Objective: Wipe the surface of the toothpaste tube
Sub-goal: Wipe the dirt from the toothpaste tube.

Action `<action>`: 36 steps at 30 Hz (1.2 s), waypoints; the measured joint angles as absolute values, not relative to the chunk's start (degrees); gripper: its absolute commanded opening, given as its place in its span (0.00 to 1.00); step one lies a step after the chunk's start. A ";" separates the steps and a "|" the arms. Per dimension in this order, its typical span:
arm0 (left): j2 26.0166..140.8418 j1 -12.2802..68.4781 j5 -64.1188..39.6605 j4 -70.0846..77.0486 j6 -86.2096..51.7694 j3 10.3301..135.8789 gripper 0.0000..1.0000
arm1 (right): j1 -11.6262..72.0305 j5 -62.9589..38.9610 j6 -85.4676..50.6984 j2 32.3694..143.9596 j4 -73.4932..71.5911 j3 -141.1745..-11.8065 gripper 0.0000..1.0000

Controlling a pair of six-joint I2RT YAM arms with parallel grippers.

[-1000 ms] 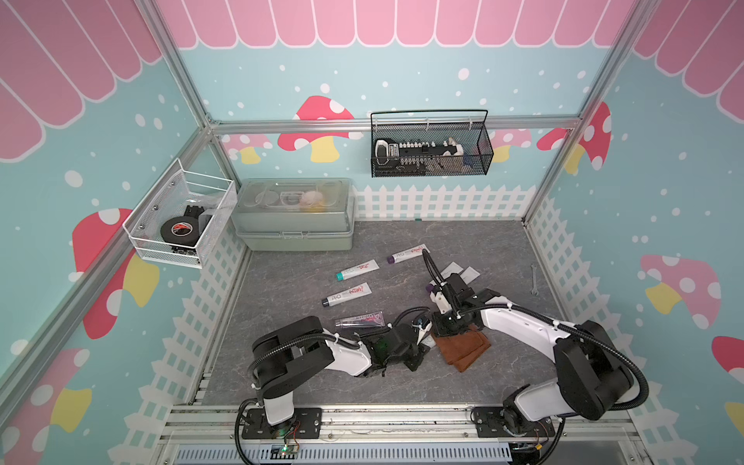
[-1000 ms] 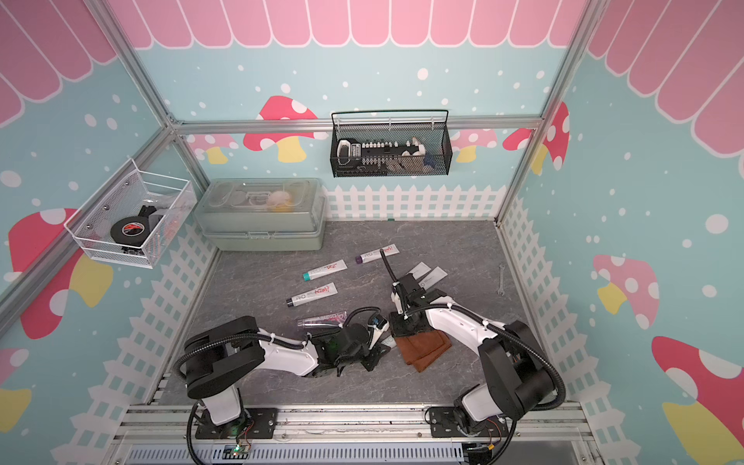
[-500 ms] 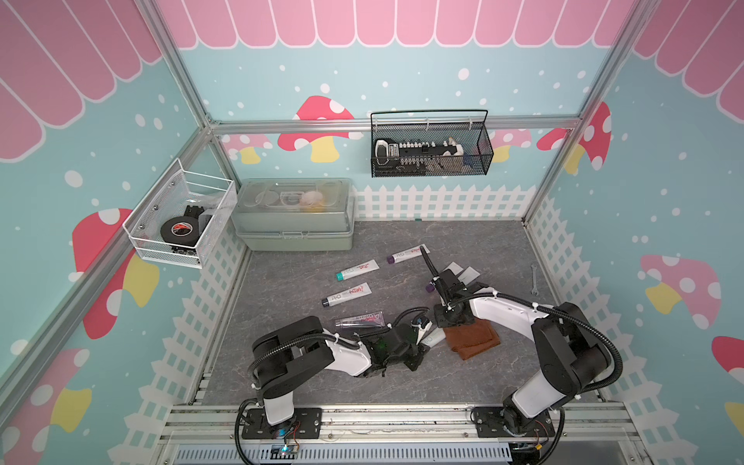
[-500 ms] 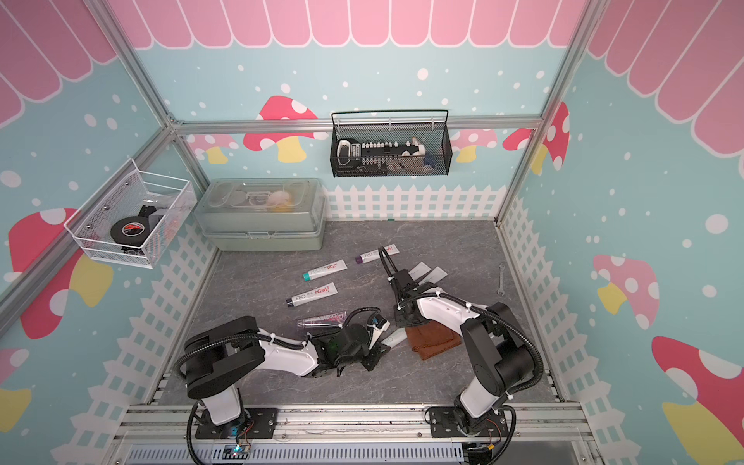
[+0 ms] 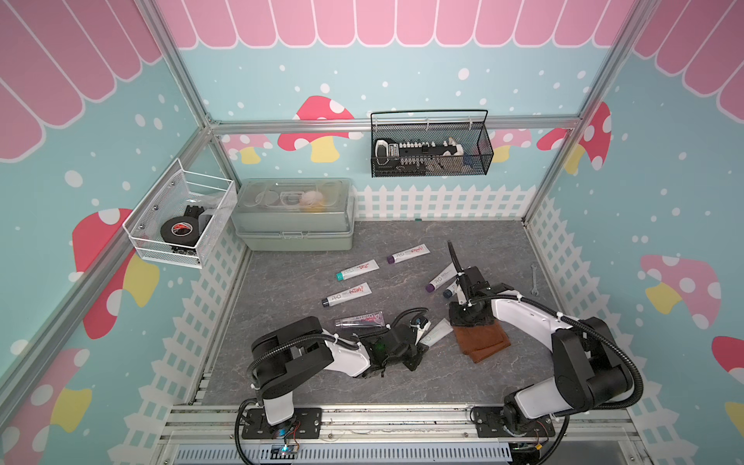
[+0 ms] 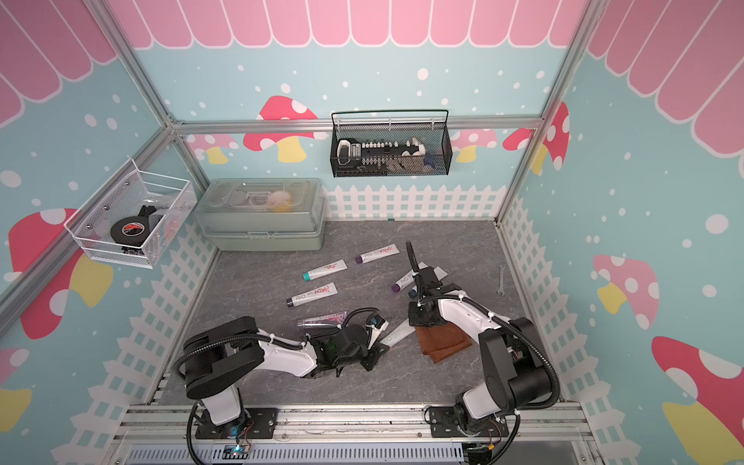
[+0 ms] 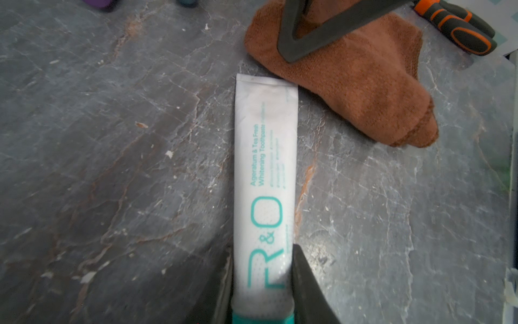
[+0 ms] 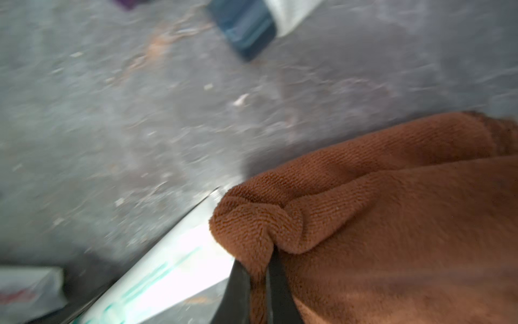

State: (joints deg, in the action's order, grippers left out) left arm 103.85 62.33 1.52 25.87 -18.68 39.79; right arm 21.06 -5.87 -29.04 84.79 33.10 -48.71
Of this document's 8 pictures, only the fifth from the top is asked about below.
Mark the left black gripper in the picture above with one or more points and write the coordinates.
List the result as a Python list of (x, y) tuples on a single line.
[(417, 354)]

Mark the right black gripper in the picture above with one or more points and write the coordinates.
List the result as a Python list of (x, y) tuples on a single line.
[(454, 321)]

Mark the brown microfiber cloth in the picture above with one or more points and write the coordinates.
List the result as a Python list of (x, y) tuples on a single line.
[(481, 342)]

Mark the teal cap toothpaste tube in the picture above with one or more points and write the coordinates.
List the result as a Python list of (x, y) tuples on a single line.
[(357, 270), (439, 332)]

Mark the purple cap toothpaste tube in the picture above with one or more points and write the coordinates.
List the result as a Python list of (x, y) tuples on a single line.
[(444, 277), (411, 253)]

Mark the dark cap toothpaste tube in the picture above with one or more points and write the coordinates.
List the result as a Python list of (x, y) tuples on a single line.
[(350, 294), (450, 291)]

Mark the purple cap toothpaste tube top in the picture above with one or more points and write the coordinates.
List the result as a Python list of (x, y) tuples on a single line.
[(411, 253)]

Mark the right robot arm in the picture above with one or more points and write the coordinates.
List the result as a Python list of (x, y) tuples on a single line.
[(590, 371)]

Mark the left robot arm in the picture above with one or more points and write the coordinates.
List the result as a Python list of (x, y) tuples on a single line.
[(285, 359)]

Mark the silver foil toothpaste tube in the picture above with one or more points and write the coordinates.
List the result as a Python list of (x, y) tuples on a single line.
[(366, 320)]

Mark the silver wrench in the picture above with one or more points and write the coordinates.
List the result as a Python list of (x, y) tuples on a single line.
[(534, 273)]

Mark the black power strip in basket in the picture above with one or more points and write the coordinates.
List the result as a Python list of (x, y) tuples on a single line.
[(417, 155)]

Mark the green plastic storage box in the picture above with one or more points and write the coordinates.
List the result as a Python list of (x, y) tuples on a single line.
[(296, 214)]

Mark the black tape roll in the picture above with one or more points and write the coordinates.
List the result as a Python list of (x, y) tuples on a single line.
[(181, 231)]

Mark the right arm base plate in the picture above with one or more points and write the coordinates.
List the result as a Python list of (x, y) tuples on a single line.
[(506, 422)]

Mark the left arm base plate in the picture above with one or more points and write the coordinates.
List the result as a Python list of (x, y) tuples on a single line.
[(305, 423)]

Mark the black wire mesh basket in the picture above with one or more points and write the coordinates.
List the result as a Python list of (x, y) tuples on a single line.
[(465, 127)]

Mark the white wire basket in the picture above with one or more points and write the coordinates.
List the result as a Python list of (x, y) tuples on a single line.
[(210, 199)]

